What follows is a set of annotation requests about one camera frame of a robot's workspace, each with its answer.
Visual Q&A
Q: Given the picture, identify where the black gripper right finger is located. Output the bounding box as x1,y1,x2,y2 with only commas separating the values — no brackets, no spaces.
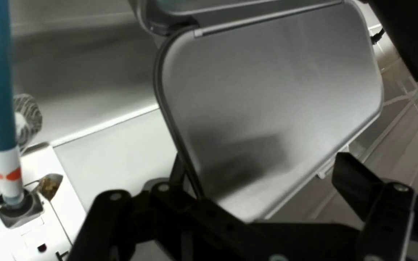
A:
331,149,417,261

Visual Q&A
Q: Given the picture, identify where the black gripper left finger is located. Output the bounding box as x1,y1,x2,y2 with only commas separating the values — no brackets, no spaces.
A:
65,152,288,261

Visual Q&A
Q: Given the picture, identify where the white outlet with teal plug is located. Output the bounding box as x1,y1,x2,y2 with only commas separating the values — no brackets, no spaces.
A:
0,144,89,261

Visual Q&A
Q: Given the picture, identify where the small grey patterned paper cup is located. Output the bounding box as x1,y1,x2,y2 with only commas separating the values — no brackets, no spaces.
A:
0,91,44,152

